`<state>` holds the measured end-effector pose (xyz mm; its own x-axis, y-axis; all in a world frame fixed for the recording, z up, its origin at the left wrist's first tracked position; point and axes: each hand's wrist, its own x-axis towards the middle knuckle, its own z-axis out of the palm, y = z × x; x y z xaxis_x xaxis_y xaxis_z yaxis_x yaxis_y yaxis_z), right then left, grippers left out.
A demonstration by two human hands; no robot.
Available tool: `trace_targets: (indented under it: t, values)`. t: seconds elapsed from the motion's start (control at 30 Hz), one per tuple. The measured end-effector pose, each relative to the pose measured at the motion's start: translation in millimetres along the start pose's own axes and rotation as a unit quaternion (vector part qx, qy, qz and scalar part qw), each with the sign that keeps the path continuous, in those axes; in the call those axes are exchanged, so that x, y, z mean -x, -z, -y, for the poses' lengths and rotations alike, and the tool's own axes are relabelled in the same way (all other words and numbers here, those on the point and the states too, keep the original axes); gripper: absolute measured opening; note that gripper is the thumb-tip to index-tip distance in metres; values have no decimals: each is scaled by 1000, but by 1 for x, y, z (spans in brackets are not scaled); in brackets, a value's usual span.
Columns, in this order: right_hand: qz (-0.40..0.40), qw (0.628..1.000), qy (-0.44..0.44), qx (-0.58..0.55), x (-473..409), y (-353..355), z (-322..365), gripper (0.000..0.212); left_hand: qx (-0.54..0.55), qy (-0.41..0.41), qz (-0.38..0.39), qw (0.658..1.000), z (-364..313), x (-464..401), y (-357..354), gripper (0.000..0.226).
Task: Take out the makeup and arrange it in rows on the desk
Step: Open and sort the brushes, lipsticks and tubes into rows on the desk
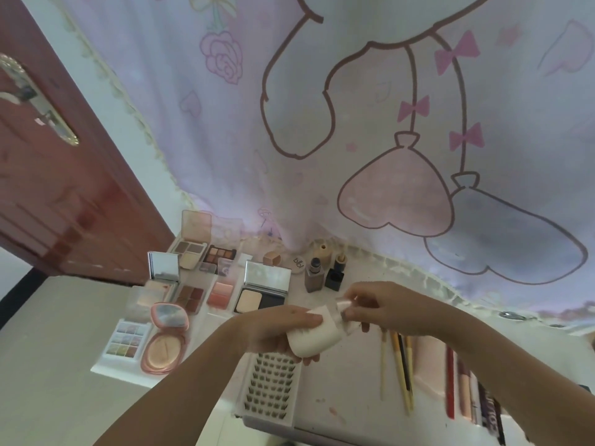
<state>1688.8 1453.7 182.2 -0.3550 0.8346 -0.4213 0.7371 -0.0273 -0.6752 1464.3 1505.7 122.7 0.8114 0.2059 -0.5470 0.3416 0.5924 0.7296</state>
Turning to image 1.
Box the person's right forearm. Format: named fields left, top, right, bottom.
left=441, top=306, right=595, bottom=446

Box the lilac heart print cloth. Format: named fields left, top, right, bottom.
left=46, top=0, right=595, bottom=321

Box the thin gold makeup brush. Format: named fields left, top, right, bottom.
left=380, top=330, right=389, bottom=400

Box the brown wooden door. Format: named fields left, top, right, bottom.
left=0, top=0, right=175, bottom=286

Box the dark square foundation bottle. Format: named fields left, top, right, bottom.
left=304, top=257, right=327, bottom=294

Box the clear dome bottle cap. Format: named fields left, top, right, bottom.
left=333, top=294, right=364, bottom=334

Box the false eyelash tray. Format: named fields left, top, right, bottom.
left=236, top=351, right=303, bottom=428

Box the beige palette with lid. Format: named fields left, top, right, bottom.
left=170, top=210, right=214, bottom=271

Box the peach lip gloss tube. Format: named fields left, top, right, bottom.
left=457, top=359, right=473, bottom=419

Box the mirrored blush palette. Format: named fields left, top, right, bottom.
left=139, top=251, right=181, bottom=302

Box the black handle makeup brush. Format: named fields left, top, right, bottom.
left=397, top=348, right=413, bottom=391

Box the pink blush pan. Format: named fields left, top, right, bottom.
left=206, top=260, right=236, bottom=308

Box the black compact with mirror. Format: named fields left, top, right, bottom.
left=234, top=260, right=292, bottom=315

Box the white round bottle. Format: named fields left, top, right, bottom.
left=286, top=306, right=348, bottom=359

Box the person's right hand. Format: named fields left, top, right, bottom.
left=343, top=281, right=459, bottom=343

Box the white table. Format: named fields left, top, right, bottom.
left=90, top=227, right=595, bottom=446

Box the person's left forearm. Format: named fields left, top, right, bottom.
left=92, top=320, right=261, bottom=446

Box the silver door lever handle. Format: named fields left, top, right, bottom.
left=0, top=53, right=80, bottom=147

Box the small four-pan red palette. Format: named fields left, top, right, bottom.
left=172, top=284, right=207, bottom=315

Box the pastel eyeshadow palette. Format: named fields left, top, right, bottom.
left=104, top=320, right=152, bottom=359

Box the round pink powder compact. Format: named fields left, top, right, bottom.
left=141, top=302, right=190, bottom=375

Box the gold handle makeup brush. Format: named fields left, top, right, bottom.
left=390, top=331, right=413, bottom=414

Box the person's left hand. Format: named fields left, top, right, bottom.
left=234, top=305, right=322, bottom=367

